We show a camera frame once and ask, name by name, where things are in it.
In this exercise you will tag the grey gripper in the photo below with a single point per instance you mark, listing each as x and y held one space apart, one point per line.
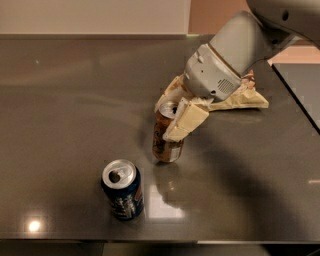
210 76

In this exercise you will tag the orange soda can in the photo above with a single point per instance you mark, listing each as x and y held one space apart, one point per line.
165 150

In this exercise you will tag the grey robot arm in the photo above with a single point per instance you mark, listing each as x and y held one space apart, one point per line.
267 28

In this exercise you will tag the blue pepsi can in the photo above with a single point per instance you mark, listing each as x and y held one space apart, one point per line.
121 182

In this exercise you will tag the sea salt chips bag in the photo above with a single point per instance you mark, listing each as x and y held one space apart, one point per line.
246 96

